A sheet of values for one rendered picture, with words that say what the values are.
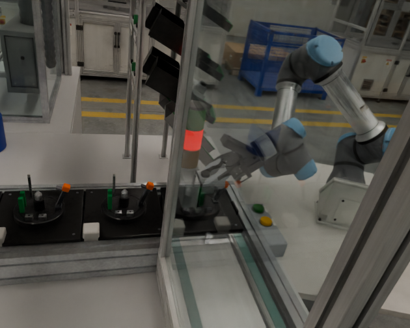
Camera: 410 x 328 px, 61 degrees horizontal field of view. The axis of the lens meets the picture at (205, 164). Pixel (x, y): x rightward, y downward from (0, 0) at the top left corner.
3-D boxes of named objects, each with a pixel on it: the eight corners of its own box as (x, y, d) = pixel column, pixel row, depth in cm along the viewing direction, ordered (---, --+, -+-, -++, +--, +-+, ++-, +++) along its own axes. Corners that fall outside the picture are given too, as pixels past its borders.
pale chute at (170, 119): (207, 154, 148) (215, 148, 147) (209, 170, 137) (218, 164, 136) (164, 105, 135) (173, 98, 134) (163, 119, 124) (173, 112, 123)
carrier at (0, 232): (84, 194, 119) (82, 162, 113) (81, 244, 99) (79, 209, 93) (4, 196, 112) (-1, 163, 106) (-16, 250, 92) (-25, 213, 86)
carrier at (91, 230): (155, 192, 126) (158, 162, 120) (166, 238, 106) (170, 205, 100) (85, 194, 119) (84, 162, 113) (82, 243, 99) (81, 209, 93)
